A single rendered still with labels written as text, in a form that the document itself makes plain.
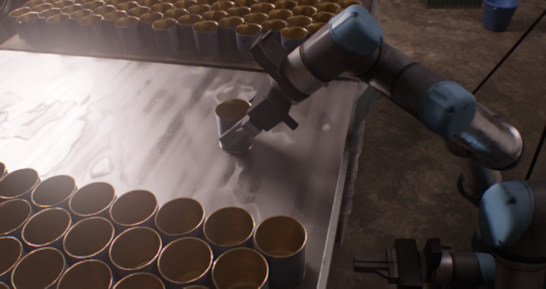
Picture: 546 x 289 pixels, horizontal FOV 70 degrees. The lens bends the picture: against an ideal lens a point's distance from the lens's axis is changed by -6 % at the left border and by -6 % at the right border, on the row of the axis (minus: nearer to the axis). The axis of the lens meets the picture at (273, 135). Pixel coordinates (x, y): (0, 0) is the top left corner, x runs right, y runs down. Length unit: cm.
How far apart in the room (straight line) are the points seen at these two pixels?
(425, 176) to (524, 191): 162
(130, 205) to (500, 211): 62
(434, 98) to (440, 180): 180
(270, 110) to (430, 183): 178
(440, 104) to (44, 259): 58
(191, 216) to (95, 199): 16
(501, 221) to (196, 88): 69
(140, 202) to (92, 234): 8
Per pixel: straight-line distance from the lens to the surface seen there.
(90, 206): 71
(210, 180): 74
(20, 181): 79
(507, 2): 443
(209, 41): 112
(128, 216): 67
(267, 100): 65
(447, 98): 61
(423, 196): 229
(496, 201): 82
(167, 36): 117
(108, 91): 106
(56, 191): 75
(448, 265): 105
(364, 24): 61
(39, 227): 69
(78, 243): 65
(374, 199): 221
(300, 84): 66
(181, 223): 65
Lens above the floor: 159
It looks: 38 degrees down
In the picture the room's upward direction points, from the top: 2 degrees counter-clockwise
